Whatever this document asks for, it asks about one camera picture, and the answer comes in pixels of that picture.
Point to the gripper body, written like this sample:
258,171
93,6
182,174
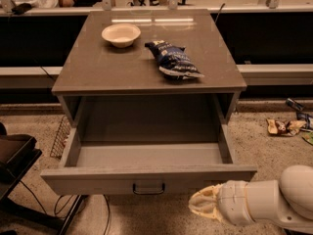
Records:
232,198

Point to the grey top drawer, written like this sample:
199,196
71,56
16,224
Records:
146,145

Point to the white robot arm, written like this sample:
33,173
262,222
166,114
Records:
286,202

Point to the grey drawer cabinet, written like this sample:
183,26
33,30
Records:
94,67

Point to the yellow snack wrapper on floor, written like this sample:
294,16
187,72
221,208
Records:
284,128

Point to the dark can on floor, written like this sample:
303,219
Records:
293,104

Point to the blue chip bag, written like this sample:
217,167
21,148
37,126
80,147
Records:
172,60

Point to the white paper bowl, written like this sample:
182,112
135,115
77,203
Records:
121,35

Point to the wire mesh basket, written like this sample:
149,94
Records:
61,138

